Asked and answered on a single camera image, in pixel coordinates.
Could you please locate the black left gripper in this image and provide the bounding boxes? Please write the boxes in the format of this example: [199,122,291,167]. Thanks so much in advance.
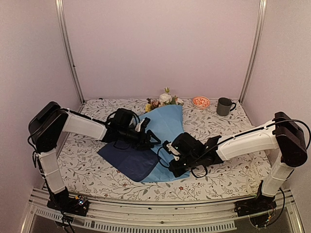
[119,127,161,150]

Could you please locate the yellow fake flower stems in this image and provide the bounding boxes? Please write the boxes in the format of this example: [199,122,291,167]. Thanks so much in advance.
[145,103,153,113]

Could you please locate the dark grey mug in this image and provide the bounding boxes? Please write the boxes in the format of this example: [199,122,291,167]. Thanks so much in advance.
[216,97,237,117]

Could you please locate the left aluminium frame post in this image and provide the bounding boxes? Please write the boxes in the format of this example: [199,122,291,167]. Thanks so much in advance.
[55,0,85,104]

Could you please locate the white fake flower stems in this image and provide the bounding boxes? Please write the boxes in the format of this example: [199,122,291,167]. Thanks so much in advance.
[159,87,184,106]

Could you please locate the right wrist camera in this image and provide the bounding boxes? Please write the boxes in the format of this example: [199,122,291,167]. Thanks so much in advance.
[162,140,180,161]

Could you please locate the dark navy tissue paper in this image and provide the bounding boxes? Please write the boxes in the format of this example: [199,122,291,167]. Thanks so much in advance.
[97,143,160,183]

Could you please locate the orange patterned bowl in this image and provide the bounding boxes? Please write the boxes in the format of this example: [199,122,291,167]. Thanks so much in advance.
[192,96,210,109]

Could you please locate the floral patterned table mat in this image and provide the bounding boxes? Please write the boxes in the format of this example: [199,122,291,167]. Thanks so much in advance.
[58,99,267,201]

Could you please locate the front aluminium rail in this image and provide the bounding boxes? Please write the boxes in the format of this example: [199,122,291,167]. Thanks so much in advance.
[21,188,306,233]

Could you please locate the aluminium frame post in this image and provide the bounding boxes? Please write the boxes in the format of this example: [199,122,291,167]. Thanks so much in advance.
[55,0,85,104]
[239,0,267,105]

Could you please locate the right aluminium frame post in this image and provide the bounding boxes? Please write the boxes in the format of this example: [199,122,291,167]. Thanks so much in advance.
[239,0,267,105]

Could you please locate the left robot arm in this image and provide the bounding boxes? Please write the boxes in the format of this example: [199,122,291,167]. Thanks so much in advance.
[27,101,161,211]

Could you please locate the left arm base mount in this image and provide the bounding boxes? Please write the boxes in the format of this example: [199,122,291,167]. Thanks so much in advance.
[47,193,90,216]

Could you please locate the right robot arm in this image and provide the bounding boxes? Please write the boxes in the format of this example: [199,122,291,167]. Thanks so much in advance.
[163,112,311,212]

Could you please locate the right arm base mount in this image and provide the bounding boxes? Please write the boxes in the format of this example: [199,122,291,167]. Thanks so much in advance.
[234,195,276,228]

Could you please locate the pink fake flower stems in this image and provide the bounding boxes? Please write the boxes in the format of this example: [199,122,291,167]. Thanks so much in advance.
[147,98,161,109]

